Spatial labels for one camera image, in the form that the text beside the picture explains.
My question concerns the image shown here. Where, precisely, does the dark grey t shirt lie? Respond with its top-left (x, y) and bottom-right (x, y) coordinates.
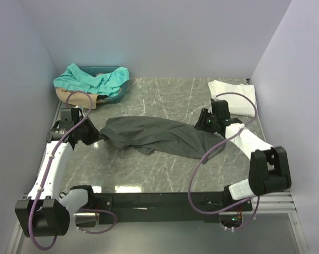
top-left (100, 116), bottom-right (224, 159)

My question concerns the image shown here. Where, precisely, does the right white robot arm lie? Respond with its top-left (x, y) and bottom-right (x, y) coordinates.
top-left (195, 108), bottom-right (291, 211)

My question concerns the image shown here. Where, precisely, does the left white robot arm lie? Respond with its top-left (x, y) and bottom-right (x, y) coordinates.
top-left (15, 107), bottom-right (99, 237)

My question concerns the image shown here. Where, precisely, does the folded white t shirt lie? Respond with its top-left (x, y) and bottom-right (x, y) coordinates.
top-left (208, 80), bottom-right (257, 117)

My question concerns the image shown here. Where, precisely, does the tan t shirt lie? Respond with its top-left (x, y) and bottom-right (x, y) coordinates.
top-left (56, 87), bottom-right (107, 109)

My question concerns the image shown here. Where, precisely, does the teal t shirt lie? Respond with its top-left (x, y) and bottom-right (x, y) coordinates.
top-left (53, 63), bottom-right (130, 97)

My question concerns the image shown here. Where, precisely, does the teal plastic basket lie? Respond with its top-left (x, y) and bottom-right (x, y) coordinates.
top-left (79, 66), bottom-right (130, 104)

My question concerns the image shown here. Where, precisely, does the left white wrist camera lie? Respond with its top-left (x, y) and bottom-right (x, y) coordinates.
top-left (60, 107), bottom-right (81, 126)

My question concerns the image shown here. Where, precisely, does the aluminium rail frame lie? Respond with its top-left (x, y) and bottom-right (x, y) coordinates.
top-left (5, 191), bottom-right (310, 253)

